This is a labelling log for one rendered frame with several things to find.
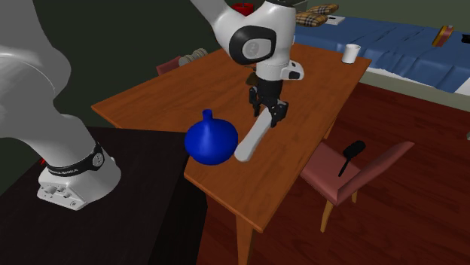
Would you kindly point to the black robot stand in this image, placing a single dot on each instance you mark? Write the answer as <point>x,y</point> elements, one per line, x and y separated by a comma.
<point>121,205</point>

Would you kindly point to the bed with blue cover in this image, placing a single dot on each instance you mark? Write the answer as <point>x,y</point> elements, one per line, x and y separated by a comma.
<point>396,51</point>

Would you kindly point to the white book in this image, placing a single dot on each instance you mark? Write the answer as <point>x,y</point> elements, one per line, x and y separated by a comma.
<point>335,20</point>

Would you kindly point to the dark red chair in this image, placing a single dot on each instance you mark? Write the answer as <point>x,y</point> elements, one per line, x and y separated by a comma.
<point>168,67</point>

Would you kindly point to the red and yellow flat object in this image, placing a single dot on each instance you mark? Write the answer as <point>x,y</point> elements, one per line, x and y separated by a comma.
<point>443,35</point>

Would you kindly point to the plaid pillow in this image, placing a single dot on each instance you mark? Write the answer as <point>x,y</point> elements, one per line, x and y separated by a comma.
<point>311,19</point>
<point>325,8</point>

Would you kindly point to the red pot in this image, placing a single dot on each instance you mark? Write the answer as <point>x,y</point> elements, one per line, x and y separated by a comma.
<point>243,8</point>

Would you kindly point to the pink chair with wooden legs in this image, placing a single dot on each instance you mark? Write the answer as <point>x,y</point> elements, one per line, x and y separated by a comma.
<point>323,174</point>

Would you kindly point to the stack of beige discs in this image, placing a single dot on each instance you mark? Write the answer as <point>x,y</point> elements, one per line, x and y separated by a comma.
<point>192,57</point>

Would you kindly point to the blue round vase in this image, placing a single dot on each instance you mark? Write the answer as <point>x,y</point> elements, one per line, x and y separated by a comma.
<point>211,141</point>

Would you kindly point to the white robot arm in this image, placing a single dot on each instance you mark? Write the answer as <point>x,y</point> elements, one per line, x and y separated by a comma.
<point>253,29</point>

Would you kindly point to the black brush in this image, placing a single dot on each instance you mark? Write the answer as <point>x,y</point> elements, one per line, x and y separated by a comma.
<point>354,149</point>

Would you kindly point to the white cup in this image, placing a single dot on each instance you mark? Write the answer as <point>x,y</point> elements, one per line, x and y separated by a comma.
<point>350,54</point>

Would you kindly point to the brown wooden table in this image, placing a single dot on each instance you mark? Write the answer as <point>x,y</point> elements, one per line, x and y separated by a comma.
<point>205,91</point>

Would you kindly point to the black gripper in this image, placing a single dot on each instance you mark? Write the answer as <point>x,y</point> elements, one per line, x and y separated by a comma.
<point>269,90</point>

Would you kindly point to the white oblong remote control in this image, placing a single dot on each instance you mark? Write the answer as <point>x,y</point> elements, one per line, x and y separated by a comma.
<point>251,141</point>

